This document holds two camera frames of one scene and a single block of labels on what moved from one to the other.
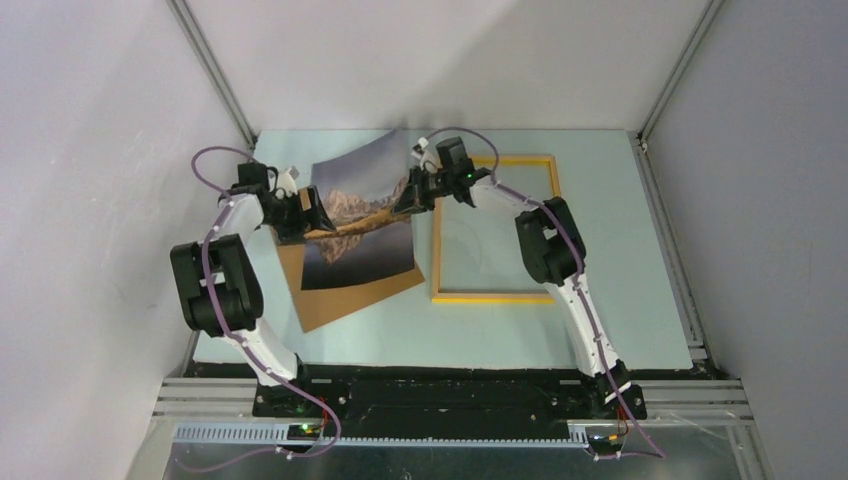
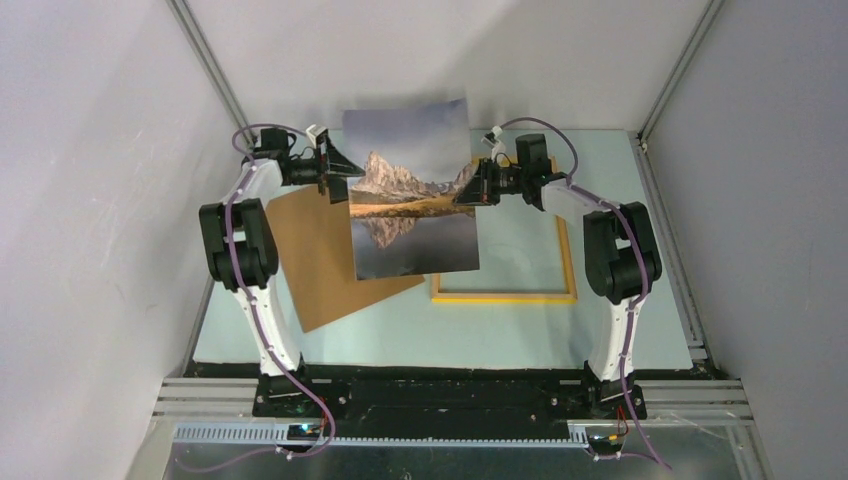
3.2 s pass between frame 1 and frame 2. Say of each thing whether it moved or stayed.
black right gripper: moved
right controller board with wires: stayed
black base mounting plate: stayed
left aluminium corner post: stayed
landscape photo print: moved
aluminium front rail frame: stayed
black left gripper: moved
